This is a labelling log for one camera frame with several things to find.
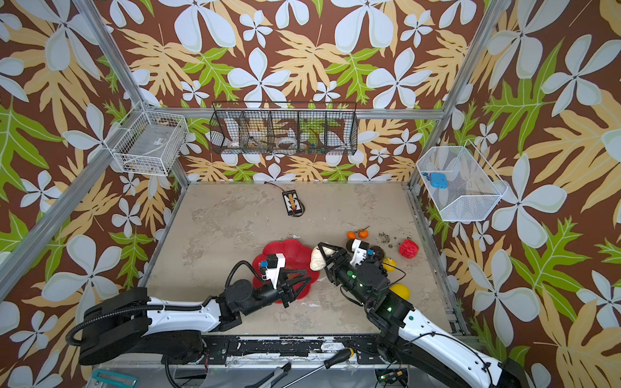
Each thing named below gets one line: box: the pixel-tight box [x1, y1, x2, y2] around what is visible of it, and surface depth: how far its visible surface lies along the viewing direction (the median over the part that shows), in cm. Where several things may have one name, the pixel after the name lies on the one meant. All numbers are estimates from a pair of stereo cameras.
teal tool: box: [91, 368, 140, 388], surface depth 71 cm
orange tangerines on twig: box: [346, 225, 371, 241], surface depth 101 cm
